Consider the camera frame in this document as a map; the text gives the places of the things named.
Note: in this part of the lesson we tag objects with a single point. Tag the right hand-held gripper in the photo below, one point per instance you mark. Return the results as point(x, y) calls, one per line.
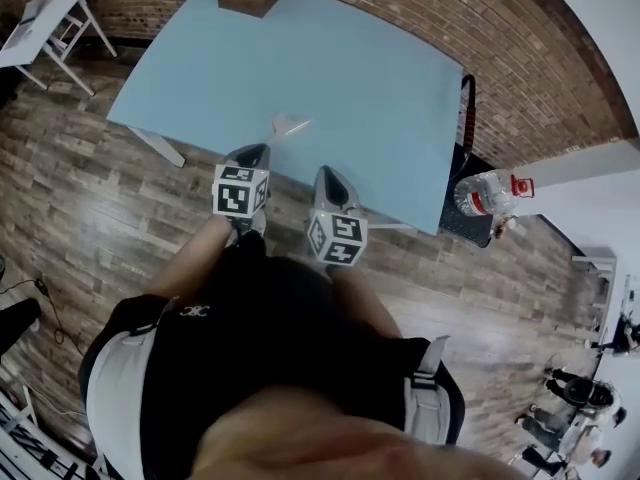
point(336, 240)

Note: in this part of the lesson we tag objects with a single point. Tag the person's black shirt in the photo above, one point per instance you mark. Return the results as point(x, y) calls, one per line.
point(260, 328)

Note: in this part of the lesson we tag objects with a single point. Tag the person's right forearm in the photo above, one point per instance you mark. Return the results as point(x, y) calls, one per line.
point(365, 300)

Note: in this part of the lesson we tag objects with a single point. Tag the person's face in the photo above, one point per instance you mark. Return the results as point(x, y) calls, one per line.
point(350, 448)

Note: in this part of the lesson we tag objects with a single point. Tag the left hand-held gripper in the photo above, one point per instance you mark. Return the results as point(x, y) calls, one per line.
point(231, 199)

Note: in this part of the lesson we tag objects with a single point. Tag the black platform cart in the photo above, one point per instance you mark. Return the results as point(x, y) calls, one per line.
point(465, 223)

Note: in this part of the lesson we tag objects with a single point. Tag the white shelf rack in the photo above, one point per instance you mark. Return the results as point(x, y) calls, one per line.
point(600, 283)

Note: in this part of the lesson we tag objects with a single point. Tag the light blue table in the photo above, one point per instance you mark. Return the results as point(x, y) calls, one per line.
point(300, 78)

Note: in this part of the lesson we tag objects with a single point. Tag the small brown bottle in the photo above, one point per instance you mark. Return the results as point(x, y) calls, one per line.
point(501, 224)

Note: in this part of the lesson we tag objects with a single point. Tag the white folding table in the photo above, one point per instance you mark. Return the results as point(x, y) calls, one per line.
point(37, 23)

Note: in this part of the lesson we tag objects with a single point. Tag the person's left forearm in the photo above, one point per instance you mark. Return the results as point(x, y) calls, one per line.
point(192, 255)

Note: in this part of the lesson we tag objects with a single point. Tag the large clear water bottle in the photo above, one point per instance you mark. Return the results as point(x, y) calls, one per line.
point(487, 195)

